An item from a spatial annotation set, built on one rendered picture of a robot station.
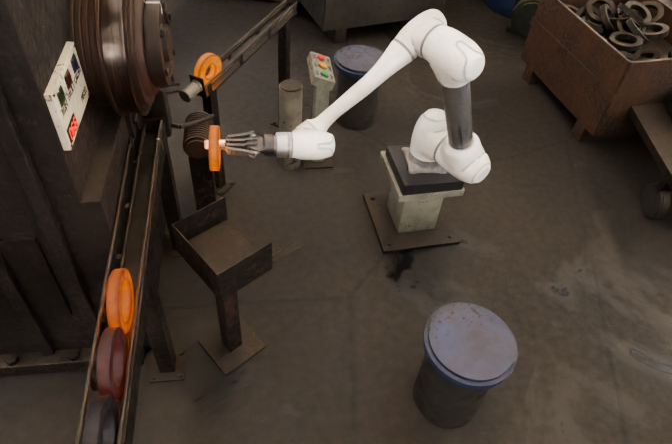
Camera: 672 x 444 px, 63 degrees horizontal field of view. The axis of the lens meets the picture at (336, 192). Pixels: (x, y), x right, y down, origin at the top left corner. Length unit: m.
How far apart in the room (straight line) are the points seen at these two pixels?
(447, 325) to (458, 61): 0.89
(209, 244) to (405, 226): 1.15
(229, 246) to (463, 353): 0.87
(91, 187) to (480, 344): 1.35
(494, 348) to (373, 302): 0.71
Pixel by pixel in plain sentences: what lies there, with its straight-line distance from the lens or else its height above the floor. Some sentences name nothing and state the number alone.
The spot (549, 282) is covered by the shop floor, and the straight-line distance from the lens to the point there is 2.83.
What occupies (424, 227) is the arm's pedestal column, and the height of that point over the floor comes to 0.04.
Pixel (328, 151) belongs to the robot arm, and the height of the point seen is 0.83.
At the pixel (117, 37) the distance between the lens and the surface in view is 1.74.
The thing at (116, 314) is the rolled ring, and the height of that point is 0.75.
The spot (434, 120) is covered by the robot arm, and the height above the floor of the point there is 0.67.
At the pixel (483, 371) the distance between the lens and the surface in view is 1.93.
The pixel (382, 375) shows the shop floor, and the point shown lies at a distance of 2.34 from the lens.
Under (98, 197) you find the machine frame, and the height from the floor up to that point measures 0.87.
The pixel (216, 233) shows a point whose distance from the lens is 1.94.
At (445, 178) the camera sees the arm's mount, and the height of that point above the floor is 0.40.
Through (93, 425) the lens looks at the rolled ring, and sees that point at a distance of 1.47.
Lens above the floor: 2.06
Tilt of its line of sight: 44 degrees down
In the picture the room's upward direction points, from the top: 5 degrees clockwise
